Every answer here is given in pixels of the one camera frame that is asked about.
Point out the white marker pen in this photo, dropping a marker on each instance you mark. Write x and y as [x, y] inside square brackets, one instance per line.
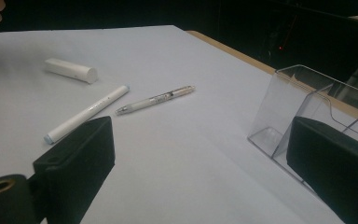
[87, 114]

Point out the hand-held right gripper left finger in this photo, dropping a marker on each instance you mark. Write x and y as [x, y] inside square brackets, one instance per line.
[80, 168]

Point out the clear plastic pen holder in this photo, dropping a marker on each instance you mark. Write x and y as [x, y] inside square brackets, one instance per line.
[279, 109]

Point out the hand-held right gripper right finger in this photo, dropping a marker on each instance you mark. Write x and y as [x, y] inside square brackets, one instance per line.
[338, 168]

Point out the white cylinder glue stick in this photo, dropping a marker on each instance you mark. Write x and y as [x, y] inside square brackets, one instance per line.
[71, 70]

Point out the white board sheet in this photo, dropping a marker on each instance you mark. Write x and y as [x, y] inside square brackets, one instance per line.
[183, 155]

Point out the silver ballpoint pen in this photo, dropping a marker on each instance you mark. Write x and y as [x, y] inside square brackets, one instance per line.
[155, 99]

